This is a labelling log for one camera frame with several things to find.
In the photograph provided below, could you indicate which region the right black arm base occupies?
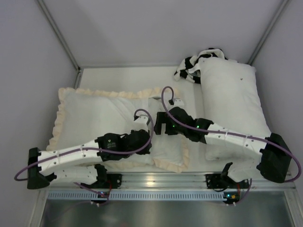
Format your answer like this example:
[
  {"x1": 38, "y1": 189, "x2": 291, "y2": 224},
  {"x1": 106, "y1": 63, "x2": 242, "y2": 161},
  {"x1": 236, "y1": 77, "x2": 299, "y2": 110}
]
[{"x1": 205, "y1": 162, "x2": 249, "y2": 192}]

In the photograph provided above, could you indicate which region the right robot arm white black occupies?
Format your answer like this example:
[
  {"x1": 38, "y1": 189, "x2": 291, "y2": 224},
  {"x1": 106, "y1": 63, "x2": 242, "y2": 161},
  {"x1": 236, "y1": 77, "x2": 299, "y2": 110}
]
[{"x1": 154, "y1": 107, "x2": 291, "y2": 183}]

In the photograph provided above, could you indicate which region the bare white pillow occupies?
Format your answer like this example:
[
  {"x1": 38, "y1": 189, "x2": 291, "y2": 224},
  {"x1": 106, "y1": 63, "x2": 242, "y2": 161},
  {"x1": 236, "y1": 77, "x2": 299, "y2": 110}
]
[{"x1": 197, "y1": 58, "x2": 273, "y2": 161}]

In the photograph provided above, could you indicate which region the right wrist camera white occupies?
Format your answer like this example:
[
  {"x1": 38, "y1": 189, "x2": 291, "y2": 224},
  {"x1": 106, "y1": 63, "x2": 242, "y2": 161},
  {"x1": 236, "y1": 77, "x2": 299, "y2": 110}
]
[{"x1": 169, "y1": 98, "x2": 185, "y2": 108}]

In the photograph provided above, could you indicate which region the slotted grey cable duct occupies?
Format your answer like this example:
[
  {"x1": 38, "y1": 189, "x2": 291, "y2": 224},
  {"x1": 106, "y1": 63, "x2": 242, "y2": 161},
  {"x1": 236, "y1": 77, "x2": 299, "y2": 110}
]
[{"x1": 47, "y1": 191, "x2": 238, "y2": 201}]

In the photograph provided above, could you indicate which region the aluminium mounting rail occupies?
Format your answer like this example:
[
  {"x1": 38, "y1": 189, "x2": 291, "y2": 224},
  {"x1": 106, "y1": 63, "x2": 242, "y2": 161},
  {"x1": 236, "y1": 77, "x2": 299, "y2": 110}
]
[{"x1": 48, "y1": 172, "x2": 296, "y2": 191}]

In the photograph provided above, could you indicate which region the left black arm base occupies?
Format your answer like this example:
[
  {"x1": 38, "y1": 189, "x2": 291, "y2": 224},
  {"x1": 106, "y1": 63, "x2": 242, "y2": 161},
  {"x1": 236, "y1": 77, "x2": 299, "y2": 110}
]
[{"x1": 81, "y1": 174, "x2": 122, "y2": 189}]

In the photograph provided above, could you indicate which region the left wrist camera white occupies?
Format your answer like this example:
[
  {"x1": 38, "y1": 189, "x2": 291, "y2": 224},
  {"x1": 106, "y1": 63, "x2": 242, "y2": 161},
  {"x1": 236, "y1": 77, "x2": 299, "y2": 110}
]
[{"x1": 134, "y1": 115, "x2": 150, "y2": 131}]

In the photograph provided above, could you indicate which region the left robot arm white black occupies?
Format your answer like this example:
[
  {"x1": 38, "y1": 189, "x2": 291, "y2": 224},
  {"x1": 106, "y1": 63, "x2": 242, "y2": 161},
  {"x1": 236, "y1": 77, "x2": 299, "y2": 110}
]
[{"x1": 27, "y1": 129, "x2": 152, "y2": 190}]

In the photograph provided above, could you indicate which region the purple cable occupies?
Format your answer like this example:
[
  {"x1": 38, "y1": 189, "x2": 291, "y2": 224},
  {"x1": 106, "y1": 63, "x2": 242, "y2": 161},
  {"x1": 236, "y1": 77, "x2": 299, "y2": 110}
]
[
  {"x1": 14, "y1": 108, "x2": 153, "y2": 182},
  {"x1": 160, "y1": 86, "x2": 302, "y2": 183}
]

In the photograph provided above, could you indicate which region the aluminium frame post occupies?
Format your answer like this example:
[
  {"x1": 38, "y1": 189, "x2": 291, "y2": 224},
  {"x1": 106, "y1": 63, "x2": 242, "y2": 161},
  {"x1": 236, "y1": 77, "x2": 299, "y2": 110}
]
[
  {"x1": 247, "y1": 0, "x2": 292, "y2": 65},
  {"x1": 35, "y1": 0, "x2": 82, "y2": 73}
]

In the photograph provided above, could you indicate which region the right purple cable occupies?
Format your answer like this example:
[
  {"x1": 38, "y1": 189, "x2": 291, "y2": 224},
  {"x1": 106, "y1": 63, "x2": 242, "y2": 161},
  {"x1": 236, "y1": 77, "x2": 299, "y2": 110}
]
[{"x1": 160, "y1": 86, "x2": 302, "y2": 183}]

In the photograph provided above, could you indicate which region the black white striped cloth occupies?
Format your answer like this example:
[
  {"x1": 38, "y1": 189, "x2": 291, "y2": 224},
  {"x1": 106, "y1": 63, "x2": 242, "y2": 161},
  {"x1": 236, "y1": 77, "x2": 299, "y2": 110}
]
[{"x1": 173, "y1": 48, "x2": 229, "y2": 84}]

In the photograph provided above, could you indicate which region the right aluminium frame post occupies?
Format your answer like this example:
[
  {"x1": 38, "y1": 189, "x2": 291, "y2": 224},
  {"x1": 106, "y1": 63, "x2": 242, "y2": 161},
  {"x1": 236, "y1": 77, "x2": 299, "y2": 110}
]
[{"x1": 247, "y1": 0, "x2": 292, "y2": 65}]

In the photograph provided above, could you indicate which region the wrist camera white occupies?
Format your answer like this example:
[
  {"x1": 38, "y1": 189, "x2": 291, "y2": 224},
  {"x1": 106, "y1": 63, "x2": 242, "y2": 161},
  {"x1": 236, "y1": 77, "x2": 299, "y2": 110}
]
[
  {"x1": 169, "y1": 98, "x2": 185, "y2": 108},
  {"x1": 134, "y1": 115, "x2": 150, "y2": 131}
]

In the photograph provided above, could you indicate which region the left aluminium frame post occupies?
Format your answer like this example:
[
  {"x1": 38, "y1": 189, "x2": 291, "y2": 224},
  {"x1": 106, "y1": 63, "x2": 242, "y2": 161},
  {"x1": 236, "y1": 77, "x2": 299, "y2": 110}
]
[{"x1": 35, "y1": 0, "x2": 82, "y2": 73}]

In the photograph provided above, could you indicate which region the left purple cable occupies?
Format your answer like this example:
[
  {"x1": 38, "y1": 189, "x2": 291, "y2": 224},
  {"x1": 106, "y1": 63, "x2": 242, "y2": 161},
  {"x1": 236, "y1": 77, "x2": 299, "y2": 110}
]
[{"x1": 14, "y1": 108, "x2": 153, "y2": 182}]

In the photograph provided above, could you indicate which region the grey cream ruffled pillowcase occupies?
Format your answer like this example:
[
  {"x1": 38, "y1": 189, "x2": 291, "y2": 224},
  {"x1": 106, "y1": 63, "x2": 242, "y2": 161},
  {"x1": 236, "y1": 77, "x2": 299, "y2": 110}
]
[{"x1": 46, "y1": 87, "x2": 190, "y2": 173}]

